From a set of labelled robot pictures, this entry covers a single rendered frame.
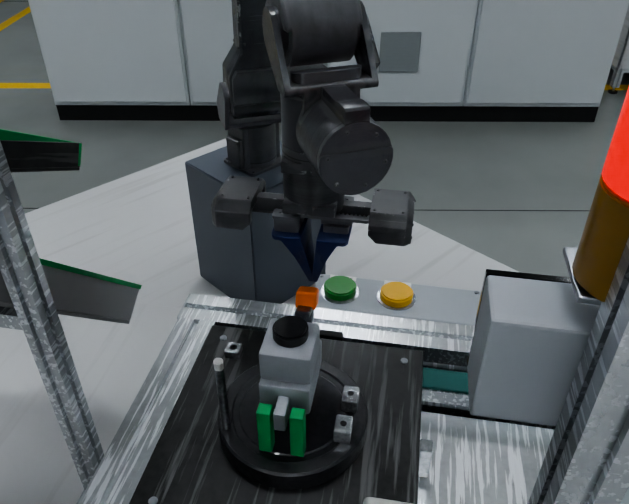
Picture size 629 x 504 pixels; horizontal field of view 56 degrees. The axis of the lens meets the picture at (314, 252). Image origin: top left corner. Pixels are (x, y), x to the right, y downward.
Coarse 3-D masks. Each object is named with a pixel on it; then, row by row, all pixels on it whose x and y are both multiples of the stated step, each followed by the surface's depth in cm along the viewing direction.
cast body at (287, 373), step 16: (272, 320) 52; (288, 320) 50; (304, 320) 50; (272, 336) 50; (288, 336) 49; (304, 336) 49; (272, 352) 48; (288, 352) 48; (304, 352) 48; (320, 352) 54; (272, 368) 49; (288, 368) 49; (304, 368) 48; (272, 384) 50; (288, 384) 50; (304, 384) 50; (272, 400) 50; (288, 400) 50; (304, 400) 50; (288, 416) 50
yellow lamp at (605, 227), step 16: (608, 192) 25; (592, 208) 26; (608, 208) 25; (624, 208) 24; (592, 224) 26; (608, 224) 25; (624, 224) 24; (592, 240) 26; (608, 240) 25; (624, 240) 25; (576, 256) 28; (592, 256) 26; (608, 256) 25; (576, 272) 28; (592, 272) 26; (608, 272) 26; (592, 288) 27; (608, 288) 26
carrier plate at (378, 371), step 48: (240, 336) 66; (192, 384) 61; (384, 384) 61; (192, 432) 56; (384, 432) 56; (144, 480) 52; (192, 480) 52; (240, 480) 52; (336, 480) 52; (384, 480) 52
